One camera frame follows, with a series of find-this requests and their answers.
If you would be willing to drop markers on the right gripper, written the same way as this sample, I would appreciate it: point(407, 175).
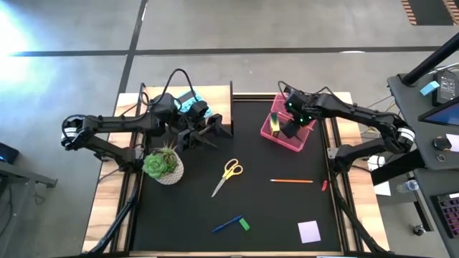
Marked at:
point(299, 107)

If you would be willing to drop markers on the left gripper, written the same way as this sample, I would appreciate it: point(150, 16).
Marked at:
point(190, 134)

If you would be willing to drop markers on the pink transparent pencil case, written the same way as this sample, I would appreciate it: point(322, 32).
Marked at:
point(287, 143)

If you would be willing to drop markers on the green yellow crayon box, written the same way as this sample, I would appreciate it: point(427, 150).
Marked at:
point(275, 125)

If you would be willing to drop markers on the orange pencil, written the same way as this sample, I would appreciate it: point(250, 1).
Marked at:
point(290, 181)

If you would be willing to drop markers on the blue pen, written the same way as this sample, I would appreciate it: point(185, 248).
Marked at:
point(226, 224)

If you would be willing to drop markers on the green eraser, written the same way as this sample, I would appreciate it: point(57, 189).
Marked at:
point(244, 224)

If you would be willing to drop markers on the purple sticky note pad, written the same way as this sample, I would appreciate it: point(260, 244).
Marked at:
point(309, 231)

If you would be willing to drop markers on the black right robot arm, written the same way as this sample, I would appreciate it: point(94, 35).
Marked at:
point(358, 114)

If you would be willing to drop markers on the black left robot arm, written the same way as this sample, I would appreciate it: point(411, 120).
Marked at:
point(118, 123)

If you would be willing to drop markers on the light blue calculator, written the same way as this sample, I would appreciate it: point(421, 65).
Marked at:
point(184, 102)

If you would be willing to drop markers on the succulent in white patterned pot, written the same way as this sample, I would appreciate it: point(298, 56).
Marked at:
point(157, 166)

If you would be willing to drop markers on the small red eraser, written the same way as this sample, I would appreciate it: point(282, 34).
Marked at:
point(324, 185)

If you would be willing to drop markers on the white paper sheet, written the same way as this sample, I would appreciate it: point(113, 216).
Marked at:
point(382, 189)

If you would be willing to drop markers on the dark grey side desk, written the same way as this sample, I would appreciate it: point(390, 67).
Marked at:
point(412, 143)

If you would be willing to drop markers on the clear water bottle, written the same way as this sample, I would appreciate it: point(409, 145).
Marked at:
point(409, 186)

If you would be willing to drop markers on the light blue block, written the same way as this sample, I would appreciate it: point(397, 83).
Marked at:
point(429, 88)

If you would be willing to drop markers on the operator computer monitor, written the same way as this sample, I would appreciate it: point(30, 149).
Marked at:
point(444, 114)

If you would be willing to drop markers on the black monitor pole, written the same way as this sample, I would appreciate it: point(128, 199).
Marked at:
point(430, 61)

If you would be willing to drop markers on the black power adapter box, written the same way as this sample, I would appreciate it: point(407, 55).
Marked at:
point(444, 87)

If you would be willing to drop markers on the backlit keyboard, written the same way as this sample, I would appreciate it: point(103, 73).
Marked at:
point(450, 215)

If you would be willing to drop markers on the black striped-edge floor mat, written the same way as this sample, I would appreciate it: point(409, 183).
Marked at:
point(430, 10)

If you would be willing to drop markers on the grey metal desk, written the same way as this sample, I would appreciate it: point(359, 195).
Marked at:
point(21, 175)

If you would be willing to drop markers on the black device with blue light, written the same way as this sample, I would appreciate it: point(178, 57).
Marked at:
point(9, 154)

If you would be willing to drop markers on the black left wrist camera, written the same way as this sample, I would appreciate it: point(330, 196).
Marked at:
point(198, 109)

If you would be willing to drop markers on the black aluminium table frame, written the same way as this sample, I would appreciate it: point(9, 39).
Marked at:
point(251, 97)

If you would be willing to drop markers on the black table frame strut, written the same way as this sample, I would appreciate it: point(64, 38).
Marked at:
point(358, 224)
point(114, 222)

